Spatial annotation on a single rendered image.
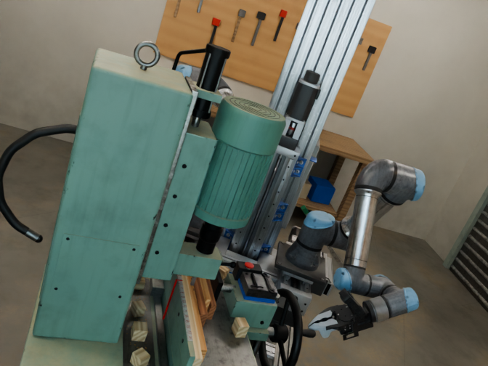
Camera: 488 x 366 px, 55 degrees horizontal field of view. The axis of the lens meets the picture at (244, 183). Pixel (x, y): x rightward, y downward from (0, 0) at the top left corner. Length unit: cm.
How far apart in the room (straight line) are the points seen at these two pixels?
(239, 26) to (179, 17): 53
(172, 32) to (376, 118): 214
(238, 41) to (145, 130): 341
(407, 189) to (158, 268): 92
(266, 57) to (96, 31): 151
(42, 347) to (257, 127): 77
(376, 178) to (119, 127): 94
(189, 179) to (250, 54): 335
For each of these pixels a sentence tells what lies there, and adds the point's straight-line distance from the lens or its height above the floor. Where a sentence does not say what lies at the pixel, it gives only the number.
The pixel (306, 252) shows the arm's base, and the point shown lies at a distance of 201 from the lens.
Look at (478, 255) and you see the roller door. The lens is 499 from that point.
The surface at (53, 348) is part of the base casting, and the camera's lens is 136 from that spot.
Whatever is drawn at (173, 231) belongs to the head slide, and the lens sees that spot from 124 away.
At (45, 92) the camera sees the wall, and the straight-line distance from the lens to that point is 470.
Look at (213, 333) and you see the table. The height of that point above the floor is 90.
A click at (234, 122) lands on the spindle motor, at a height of 147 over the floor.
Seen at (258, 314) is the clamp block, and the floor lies 92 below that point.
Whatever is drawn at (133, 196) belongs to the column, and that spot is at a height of 125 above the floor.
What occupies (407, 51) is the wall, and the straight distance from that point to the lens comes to 488.
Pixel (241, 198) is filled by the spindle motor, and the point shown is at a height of 129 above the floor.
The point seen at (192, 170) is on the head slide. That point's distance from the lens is 116.
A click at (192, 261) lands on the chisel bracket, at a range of 134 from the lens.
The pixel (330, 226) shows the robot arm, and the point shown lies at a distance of 199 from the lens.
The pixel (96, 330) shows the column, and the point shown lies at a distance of 136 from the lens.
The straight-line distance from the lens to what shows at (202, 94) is 113.
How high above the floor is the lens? 174
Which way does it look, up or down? 20 degrees down
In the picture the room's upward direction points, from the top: 20 degrees clockwise
